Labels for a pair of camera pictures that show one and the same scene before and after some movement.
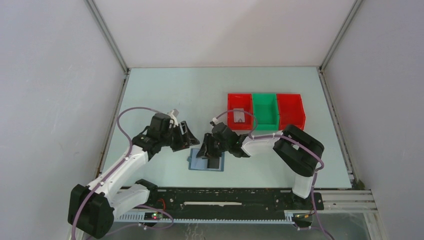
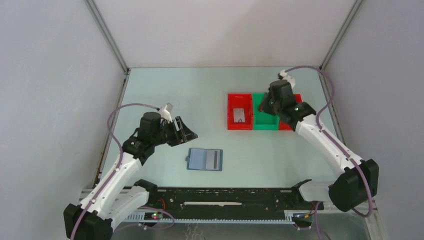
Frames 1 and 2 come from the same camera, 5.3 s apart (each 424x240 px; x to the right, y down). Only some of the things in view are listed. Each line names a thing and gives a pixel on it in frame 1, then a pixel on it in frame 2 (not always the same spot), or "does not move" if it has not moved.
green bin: (265, 109) does not move
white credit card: (239, 117) does not move
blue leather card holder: (201, 164) does not move
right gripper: (206, 150) to (265, 107)
